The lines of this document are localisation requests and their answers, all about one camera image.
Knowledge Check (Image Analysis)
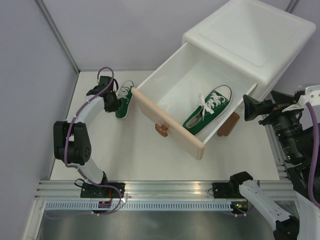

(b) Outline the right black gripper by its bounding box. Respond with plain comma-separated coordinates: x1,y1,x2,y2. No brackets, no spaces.
243,89,307,160

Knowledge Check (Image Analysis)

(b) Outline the green sneaker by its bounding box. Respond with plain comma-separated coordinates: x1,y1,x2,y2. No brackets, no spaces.
182,85,233,136
115,80,135,120

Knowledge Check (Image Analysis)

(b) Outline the brown drawer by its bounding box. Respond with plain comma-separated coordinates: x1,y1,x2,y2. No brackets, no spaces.
217,112,240,137

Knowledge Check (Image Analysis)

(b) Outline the bear knob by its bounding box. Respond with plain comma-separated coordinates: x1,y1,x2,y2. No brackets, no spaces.
155,123,168,138

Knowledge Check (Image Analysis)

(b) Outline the beige drawer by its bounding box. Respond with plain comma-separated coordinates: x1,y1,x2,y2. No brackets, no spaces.
132,42,258,160

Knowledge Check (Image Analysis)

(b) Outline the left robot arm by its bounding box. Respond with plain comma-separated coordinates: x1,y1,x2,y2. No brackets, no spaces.
53,76,121,198

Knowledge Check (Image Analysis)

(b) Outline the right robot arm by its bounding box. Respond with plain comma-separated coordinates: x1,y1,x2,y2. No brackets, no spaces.
226,90,320,240

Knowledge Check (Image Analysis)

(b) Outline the white cabinet shell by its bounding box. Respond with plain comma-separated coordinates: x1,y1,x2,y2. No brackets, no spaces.
182,0,316,110

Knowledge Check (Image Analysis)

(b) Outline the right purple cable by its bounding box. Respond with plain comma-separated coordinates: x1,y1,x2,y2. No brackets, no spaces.
306,102,320,211

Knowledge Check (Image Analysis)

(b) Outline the purple cable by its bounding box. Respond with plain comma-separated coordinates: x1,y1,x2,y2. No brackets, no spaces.
64,66,118,187
306,102,320,211

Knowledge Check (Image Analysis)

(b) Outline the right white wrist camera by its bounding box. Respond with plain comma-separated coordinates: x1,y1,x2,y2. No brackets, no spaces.
282,83,320,113

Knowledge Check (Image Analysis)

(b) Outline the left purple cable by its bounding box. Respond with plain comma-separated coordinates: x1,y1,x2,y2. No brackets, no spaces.
64,66,118,187

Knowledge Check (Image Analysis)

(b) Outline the right aluminium frame rail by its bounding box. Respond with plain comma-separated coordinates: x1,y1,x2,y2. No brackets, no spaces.
264,125,289,181

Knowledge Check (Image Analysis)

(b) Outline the left corner aluminium post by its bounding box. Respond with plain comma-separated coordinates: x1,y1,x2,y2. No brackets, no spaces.
34,0,80,76

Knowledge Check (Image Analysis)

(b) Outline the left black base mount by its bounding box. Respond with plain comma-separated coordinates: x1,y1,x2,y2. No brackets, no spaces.
80,182,126,199

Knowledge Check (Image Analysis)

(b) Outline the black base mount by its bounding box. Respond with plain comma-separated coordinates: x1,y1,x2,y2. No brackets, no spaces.
80,182,126,199
212,182,234,199

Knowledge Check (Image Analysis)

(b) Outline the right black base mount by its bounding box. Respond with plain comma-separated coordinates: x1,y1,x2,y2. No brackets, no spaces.
212,182,234,199

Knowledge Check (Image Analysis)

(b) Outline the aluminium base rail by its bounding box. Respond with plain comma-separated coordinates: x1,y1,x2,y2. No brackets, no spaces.
35,180,297,201

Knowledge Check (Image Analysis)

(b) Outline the white slotted cable duct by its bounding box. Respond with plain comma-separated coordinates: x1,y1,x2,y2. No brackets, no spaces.
45,200,233,212

